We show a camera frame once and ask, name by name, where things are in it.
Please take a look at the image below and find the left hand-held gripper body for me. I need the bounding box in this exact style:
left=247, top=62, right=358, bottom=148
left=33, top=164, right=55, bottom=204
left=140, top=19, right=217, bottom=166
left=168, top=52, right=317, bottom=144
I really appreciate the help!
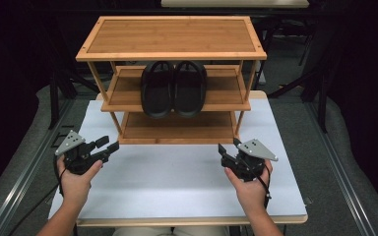
left=54, top=130, right=111, bottom=176

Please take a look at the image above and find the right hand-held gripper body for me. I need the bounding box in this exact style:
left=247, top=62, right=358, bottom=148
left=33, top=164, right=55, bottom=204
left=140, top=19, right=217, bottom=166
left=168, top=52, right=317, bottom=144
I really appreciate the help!
left=220, top=138, right=280, bottom=183

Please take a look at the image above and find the black slipper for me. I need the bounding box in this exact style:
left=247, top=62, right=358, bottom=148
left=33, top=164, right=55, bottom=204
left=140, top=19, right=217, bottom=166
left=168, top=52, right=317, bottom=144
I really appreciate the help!
left=173, top=60, right=209, bottom=119
left=140, top=60, right=176, bottom=119

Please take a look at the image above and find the wooden three-tier shoe rack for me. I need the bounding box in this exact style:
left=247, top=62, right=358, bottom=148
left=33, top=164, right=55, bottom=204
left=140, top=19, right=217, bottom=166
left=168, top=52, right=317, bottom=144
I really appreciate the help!
left=75, top=15, right=268, bottom=146

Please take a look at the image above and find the person's left hand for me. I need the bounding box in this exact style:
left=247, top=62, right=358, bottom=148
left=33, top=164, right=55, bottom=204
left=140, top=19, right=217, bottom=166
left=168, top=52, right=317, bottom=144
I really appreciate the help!
left=56, top=154, right=103, bottom=207

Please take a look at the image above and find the person's right hand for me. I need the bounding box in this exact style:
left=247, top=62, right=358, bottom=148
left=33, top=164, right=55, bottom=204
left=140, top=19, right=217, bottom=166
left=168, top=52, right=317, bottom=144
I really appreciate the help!
left=224, top=159, right=274, bottom=214

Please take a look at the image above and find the white table mat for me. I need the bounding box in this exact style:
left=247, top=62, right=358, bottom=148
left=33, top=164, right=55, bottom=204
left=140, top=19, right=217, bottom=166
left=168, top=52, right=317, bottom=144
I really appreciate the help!
left=47, top=97, right=308, bottom=221

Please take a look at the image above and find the black metal stand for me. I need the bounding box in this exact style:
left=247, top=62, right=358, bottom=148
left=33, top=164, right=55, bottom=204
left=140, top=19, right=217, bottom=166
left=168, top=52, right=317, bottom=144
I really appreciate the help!
left=43, top=19, right=100, bottom=131
left=267, top=19, right=330, bottom=134

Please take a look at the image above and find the black floor socket frame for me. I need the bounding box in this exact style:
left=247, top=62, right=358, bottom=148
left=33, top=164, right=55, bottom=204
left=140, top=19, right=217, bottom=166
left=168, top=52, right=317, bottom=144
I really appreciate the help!
left=50, top=133, right=70, bottom=148

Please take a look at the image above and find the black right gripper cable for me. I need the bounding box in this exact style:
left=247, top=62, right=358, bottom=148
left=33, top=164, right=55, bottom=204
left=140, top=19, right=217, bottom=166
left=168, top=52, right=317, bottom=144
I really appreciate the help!
left=250, top=163, right=274, bottom=209

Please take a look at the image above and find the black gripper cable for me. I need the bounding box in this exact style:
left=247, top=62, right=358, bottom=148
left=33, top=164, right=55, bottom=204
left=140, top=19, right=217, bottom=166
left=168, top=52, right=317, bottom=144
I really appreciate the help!
left=8, top=154, right=67, bottom=236
left=250, top=163, right=274, bottom=209

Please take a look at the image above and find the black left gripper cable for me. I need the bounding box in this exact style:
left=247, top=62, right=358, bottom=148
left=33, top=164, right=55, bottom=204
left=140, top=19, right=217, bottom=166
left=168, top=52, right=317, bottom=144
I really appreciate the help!
left=8, top=154, right=67, bottom=236

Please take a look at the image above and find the metal floor rail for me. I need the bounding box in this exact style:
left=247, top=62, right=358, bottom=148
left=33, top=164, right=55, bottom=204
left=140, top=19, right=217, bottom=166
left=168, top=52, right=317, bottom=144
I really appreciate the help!
left=0, top=97, right=77, bottom=236
left=303, top=97, right=378, bottom=236

